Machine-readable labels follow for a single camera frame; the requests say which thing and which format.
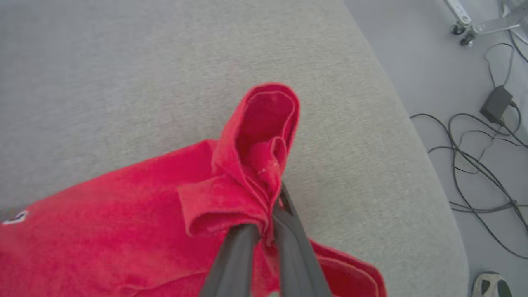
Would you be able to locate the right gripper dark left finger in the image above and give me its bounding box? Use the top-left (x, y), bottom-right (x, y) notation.
top-left (200, 223), bottom-right (261, 297)

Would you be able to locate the red towel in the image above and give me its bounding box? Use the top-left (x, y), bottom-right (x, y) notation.
top-left (0, 82), bottom-right (388, 297)

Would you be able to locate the thin grey floor cable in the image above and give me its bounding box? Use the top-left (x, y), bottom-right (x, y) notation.
top-left (449, 199), bottom-right (519, 214)

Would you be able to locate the grey fabric sofa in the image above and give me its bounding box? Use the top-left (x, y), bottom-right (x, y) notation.
top-left (0, 0), bottom-right (471, 297)

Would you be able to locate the thin black floor cable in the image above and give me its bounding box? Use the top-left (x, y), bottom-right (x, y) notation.
top-left (410, 113), bottom-right (528, 260)
top-left (484, 42), bottom-right (516, 89)

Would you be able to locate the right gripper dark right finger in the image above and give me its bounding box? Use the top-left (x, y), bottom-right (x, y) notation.
top-left (272, 184), bottom-right (332, 297)

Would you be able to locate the white and black shoe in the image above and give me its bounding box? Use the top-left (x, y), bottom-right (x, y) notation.
top-left (471, 271), bottom-right (514, 297)

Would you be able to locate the black power adapter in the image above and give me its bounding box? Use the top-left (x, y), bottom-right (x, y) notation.
top-left (480, 86), bottom-right (514, 124)

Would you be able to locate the metal stand with casters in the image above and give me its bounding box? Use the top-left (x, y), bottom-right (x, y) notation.
top-left (443, 0), bottom-right (528, 46)

